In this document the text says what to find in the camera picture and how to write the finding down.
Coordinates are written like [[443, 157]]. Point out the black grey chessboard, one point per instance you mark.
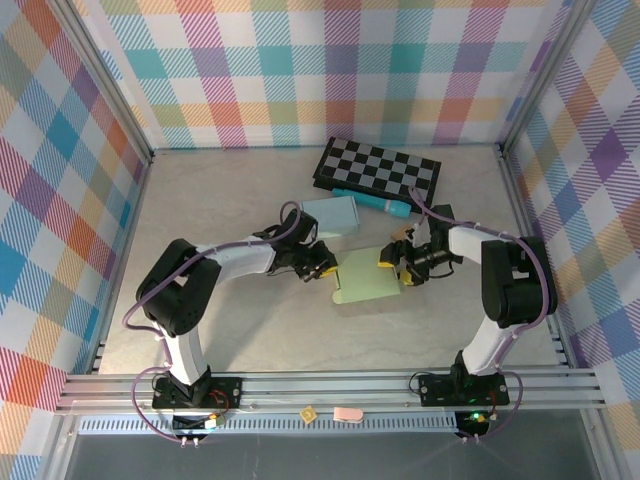
[[380, 165]]

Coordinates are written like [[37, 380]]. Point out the aluminium corner post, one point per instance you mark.
[[542, 75], [102, 75]]

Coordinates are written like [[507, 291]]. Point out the small pink object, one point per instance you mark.
[[347, 415]]

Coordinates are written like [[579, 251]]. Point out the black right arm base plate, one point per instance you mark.
[[435, 390]]

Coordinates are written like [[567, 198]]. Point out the aluminium front frame rail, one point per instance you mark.
[[325, 390]]

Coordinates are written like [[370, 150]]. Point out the teal marker pen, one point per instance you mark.
[[370, 200]]

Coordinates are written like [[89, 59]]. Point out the light blue paper box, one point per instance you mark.
[[330, 217]]

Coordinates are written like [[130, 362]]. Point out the light green paper box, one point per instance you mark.
[[367, 280]]

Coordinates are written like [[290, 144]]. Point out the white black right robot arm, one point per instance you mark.
[[487, 345]]

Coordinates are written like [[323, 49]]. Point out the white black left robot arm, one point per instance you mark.
[[187, 355]]

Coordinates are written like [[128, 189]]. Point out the aluminium side rail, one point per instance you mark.
[[136, 200], [516, 200]]

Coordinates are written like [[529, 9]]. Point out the small controller board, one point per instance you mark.
[[197, 425], [472, 422]]

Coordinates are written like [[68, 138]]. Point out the small yellow tag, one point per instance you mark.
[[308, 415]]

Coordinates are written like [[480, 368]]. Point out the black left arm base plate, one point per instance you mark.
[[230, 390]]

